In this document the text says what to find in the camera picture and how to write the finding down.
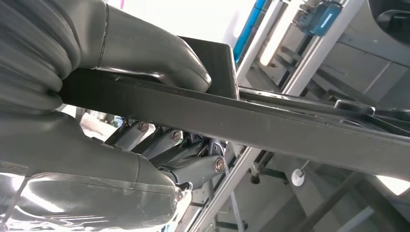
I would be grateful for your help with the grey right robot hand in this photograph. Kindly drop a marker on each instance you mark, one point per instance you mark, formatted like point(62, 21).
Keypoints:
point(80, 179)

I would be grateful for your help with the blue electrical box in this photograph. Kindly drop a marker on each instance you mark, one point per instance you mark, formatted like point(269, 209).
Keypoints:
point(322, 17)

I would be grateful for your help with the white round disc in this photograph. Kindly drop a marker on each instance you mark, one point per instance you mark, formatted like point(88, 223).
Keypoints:
point(298, 178)

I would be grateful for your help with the blue pole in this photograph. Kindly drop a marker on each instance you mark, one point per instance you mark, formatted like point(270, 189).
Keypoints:
point(250, 28)

